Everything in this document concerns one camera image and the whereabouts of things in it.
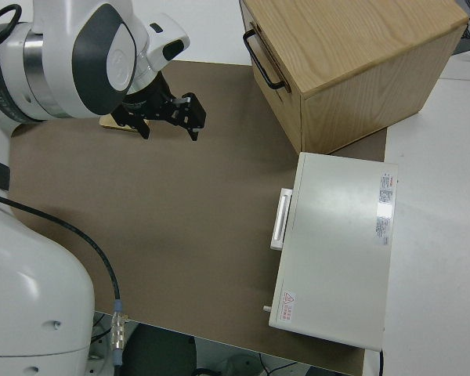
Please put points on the white toaster oven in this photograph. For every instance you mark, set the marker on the white toaster oven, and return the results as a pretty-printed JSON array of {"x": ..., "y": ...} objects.
[{"x": 337, "y": 243}]

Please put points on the gray round base under table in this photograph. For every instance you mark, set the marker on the gray round base under table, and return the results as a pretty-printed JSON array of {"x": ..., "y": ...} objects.
[{"x": 239, "y": 363}]

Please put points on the red triangle warning sticker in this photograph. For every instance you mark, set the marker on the red triangle warning sticker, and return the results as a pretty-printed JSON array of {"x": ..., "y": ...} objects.
[{"x": 288, "y": 306}]

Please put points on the white printed label sticker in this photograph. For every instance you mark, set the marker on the white printed label sticker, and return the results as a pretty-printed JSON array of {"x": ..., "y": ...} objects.
[{"x": 385, "y": 211}]

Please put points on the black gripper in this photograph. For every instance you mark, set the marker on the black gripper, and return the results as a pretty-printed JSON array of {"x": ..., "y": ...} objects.
[{"x": 147, "y": 102}]

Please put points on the wooden drawer cabinet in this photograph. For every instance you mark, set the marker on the wooden drawer cabinet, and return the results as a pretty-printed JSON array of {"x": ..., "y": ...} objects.
[{"x": 356, "y": 47}]

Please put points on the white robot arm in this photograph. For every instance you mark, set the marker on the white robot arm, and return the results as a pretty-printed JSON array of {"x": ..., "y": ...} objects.
[
  {"x": 62, "y": 47},
  {"x": 31, "y": 293}
]

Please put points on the brown table mat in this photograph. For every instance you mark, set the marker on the brown table mat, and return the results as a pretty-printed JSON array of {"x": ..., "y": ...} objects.
[{"x": 160, "y": 215}]

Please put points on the black round base under table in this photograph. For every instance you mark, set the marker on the black round base under table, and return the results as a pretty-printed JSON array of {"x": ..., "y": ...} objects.
[{"x": 160, "y": 352}]

